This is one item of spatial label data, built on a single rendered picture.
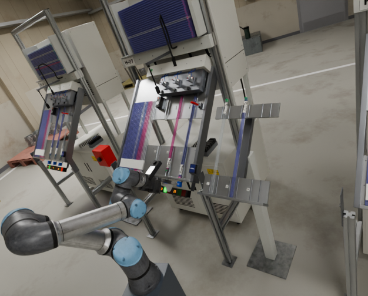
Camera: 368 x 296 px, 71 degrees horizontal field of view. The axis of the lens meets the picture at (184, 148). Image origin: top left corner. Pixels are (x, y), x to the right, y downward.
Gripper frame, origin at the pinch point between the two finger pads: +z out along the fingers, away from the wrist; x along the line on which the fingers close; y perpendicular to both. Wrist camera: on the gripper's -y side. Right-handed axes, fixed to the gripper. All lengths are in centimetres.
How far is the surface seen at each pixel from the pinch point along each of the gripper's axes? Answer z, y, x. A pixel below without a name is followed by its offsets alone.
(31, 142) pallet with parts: 105, -37, -480
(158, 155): 9.9, -15.5, -21.5
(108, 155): 21, -14, -90
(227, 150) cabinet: 48, -30, 6
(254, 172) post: 19.6, -12.7, 39.9
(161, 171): 9.9, -6.0, -16.3
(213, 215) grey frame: 29.6, 14.5, 13.8
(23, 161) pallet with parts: 87, 4, -440
